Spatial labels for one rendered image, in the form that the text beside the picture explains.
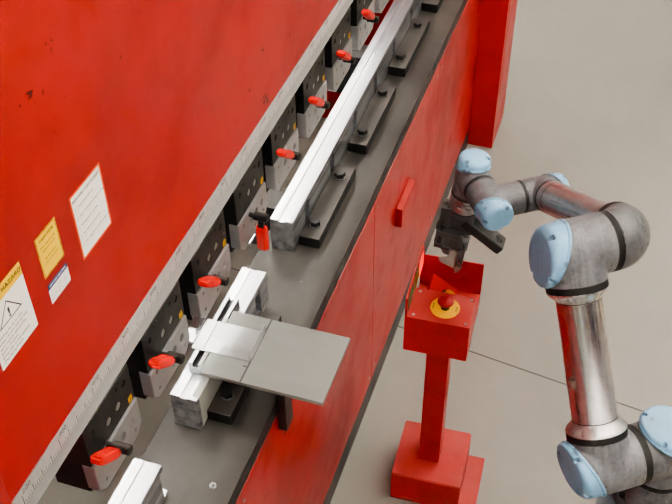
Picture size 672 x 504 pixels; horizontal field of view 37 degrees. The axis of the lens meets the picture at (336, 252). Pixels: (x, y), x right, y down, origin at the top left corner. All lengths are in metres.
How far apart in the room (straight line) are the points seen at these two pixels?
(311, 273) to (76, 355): 1.02
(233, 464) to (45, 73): 1.03
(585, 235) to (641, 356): 1.70
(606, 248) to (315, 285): 0.79
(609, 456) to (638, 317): 1.72
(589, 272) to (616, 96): 2.88
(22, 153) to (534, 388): 2.36
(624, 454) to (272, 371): 0.70
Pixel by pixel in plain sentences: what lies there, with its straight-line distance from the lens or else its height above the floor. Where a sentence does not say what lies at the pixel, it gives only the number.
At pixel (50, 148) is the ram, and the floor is 1.79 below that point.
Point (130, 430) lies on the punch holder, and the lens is 1.74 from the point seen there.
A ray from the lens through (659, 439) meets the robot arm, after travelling 2.01.
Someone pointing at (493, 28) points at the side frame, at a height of 0.56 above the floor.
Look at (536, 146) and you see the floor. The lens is 4.32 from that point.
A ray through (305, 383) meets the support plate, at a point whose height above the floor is 1.00.
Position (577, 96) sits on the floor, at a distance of 4.66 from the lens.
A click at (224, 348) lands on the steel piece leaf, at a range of 2.09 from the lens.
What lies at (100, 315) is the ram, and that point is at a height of 1.47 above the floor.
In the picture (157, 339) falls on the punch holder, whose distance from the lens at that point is 1.75.
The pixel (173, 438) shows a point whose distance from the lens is 2.12.
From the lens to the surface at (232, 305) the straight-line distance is 2.17.
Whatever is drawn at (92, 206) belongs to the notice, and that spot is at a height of 1.65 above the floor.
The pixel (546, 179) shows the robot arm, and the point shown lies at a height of 1.17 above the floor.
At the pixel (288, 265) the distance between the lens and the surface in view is 2.43.
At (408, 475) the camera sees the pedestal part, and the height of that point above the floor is 0.12.
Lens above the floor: 2.55
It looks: 43 degrees down
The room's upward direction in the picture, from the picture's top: 1 degrees counter-clockwise
